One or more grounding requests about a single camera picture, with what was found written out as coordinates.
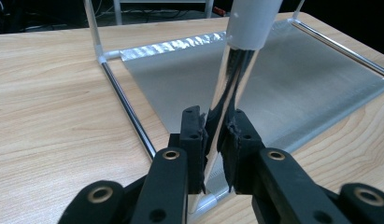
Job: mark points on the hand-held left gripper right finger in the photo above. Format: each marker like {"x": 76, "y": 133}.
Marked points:
{"x": 242, "y": 146}

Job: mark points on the silver metal shelf rack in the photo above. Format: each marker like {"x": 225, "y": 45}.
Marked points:
{"x": 180, "y": 77}

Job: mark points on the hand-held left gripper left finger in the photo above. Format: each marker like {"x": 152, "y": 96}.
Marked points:
{"x": 192, "y": 130}

